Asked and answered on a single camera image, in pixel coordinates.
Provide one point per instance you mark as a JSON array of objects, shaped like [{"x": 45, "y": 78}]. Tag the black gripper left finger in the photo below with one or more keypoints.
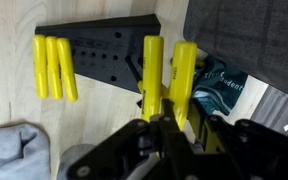
[{"x": 170, "y": 150}]

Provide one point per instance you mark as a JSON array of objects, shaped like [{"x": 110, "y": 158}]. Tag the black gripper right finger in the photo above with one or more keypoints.
[{"x": 257, "y": 153}]

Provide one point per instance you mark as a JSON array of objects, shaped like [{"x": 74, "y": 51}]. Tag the black hex key stand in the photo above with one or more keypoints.
[{"x": 100, "y": 50}]

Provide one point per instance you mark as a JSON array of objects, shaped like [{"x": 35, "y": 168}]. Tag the teal printed bag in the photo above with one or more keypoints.
[{"x": 217, "y": 86}]

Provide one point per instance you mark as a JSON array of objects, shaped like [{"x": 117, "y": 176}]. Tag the dark gray fabric bin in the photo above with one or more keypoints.
[{"x": 250, "y": 40}]

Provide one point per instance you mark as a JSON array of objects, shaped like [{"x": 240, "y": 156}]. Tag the gray cloth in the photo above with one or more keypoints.
[{"x": 14, "y": 153}]

